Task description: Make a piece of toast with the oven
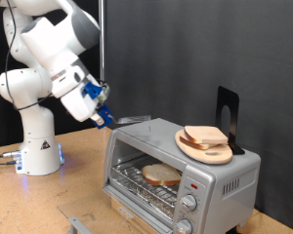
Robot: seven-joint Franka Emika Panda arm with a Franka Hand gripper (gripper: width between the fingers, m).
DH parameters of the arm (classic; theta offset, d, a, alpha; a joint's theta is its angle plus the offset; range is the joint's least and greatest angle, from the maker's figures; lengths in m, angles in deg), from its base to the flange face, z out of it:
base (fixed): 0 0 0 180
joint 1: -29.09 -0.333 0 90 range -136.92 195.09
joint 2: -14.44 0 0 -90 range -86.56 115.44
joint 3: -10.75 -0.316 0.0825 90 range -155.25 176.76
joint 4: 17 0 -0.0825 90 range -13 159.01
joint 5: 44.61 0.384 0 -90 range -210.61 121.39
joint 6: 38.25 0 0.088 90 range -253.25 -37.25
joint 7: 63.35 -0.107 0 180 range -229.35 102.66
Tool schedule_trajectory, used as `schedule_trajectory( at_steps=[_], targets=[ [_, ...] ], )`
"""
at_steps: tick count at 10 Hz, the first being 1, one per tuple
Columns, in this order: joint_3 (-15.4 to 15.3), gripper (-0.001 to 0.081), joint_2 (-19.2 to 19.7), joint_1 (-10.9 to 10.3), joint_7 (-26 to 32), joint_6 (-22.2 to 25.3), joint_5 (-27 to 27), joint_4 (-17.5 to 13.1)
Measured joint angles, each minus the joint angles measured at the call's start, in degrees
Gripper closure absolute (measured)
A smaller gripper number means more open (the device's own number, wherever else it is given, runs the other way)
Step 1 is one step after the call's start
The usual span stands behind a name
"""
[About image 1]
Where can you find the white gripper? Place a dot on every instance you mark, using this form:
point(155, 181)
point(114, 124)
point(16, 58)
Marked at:
point(76, 104)

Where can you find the metal spatula with blue block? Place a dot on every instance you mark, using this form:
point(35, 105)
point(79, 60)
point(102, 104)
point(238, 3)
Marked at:
point(104, 113)

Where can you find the white bread slice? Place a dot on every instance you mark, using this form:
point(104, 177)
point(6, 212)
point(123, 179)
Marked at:
point(193, 145)
point(161, 174)
point(205, 134)

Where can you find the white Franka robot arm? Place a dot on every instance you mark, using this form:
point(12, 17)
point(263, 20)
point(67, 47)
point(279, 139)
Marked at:
point(39, 130)

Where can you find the red oven indicator light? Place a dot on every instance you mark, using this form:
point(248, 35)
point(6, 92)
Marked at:
point(194, 186)

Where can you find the silver oven knob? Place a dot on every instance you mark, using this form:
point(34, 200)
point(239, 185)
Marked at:
point(188, 202)
point(184, 226)

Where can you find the silver toaster oven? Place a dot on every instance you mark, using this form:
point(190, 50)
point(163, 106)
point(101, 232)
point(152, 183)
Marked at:
point(237, 208)

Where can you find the black fabric backdrop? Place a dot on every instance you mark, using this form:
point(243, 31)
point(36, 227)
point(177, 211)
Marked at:
point(65, 126)

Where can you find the vertical metal pole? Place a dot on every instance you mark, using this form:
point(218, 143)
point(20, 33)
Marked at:
point(102, 32)

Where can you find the gray fabric backdrop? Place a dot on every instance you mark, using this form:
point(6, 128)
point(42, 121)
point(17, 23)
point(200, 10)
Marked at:
point(201, 48)

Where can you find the round wooden cutting board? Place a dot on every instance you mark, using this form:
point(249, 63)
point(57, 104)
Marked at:
point(215, 157)

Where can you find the black metal bookend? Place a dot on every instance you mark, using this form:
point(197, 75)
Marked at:
point(232, 100)

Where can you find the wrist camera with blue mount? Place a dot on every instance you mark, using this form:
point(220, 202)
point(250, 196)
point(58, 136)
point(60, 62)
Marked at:
point(92, 90)

